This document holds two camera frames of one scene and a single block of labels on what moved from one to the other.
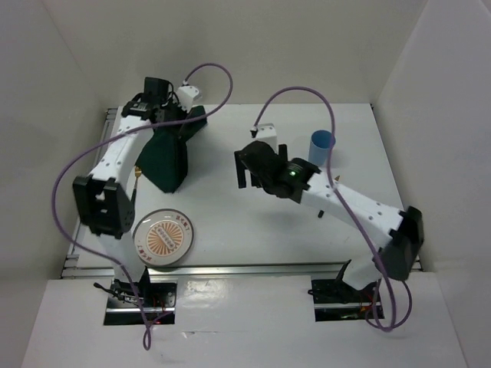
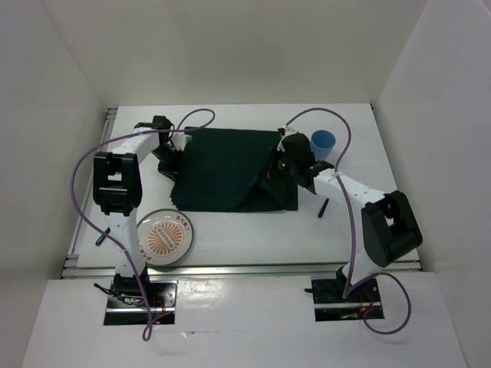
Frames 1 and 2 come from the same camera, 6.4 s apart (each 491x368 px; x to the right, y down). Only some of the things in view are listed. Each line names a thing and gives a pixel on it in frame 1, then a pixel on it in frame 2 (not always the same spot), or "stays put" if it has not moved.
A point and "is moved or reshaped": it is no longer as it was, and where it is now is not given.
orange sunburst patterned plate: (163, 237) stays put
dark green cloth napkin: (164, 161) is moved or reshaped
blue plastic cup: (319, 146) stays put
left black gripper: (182, 113) → (173, 170)
